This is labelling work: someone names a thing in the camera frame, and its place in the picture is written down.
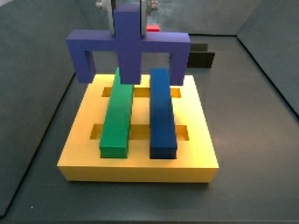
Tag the yellow slotted board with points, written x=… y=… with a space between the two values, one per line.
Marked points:
x=195 y=164

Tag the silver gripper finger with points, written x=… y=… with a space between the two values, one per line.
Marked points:
x=107 y=6
x=147 y=7

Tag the red comb-shaped block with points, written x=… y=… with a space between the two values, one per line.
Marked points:
x=152 y=28

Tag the black rectangular holder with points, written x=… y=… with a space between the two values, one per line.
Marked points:
x=200 y=57

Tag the green long bar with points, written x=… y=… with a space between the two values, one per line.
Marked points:
x=113 y=139

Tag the purple comb-shaped block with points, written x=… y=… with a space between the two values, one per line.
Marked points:
x=129 y=44

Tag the blue long bar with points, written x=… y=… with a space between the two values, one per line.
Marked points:
x=163 y=144

